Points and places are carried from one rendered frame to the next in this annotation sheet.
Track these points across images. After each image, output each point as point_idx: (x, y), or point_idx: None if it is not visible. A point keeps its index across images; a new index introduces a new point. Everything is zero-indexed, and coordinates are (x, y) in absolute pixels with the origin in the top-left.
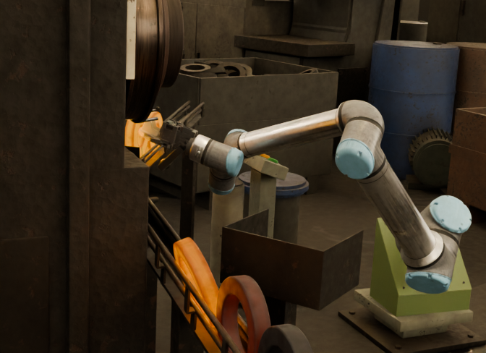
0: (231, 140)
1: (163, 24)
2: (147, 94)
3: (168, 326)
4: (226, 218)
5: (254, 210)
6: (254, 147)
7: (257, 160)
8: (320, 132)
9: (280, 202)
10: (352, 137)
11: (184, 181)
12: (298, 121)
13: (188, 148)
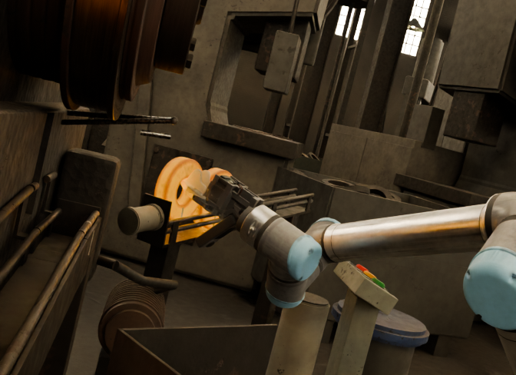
0: (315, 230)
1: None
2: (104, 41)
3: None
4: (291, 346)
5: (339, 349)
6: (342, 247)
7: (355, 277)
8: (448, 236)
9: (383, 348)
10: (504, 247)
11: (263, 288)
12: (417, 214)
13: (240, 220)
